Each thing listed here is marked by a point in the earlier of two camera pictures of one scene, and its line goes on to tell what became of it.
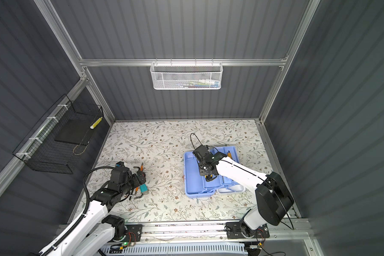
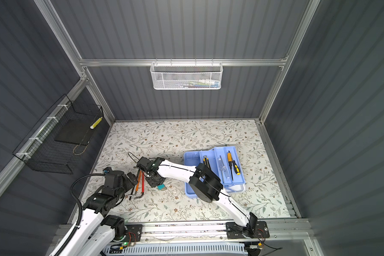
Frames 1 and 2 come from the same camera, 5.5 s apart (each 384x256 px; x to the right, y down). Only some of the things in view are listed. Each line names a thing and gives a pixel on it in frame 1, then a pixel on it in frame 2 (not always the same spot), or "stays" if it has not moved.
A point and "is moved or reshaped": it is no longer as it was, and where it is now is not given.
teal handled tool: x=143 y=188 to x=160 y=187
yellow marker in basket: x=93 y=126 stays
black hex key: x=138 y=197 is moved or reshaped
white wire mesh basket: x=186 y=76 stays
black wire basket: x=71 y=125 stays
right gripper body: x=202 y=170 to x=152 y=182
